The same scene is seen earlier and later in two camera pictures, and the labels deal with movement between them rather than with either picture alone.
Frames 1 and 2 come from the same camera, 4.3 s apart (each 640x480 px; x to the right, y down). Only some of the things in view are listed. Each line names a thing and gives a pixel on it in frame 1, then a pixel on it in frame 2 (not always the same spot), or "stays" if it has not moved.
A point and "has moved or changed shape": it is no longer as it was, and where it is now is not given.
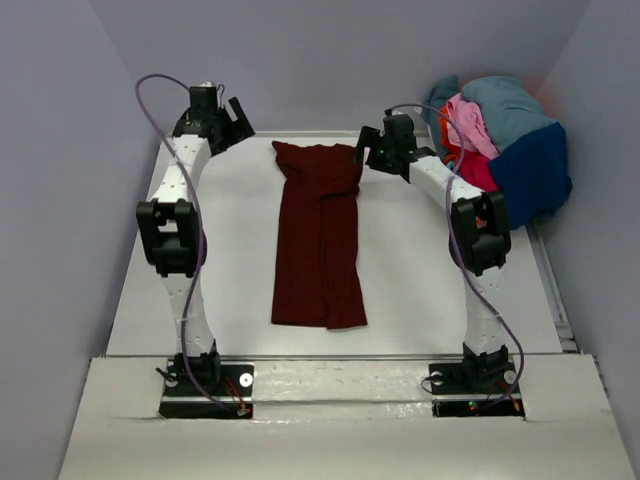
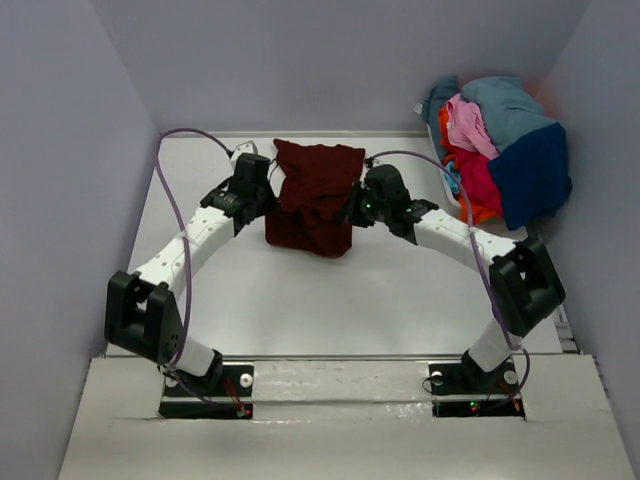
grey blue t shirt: x=511 y=111 stays
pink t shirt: x=469 y=119 stays
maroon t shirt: x=317 y=277 has moved or changed shape
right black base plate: x=455 y=393 stays
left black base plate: x=227 y=394 stays
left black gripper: x=239 y=130 → x=271 y=203
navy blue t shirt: x=533 y=176 stays
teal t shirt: x=440 y=93 stays
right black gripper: x=367 y=138 → x=355 y=218
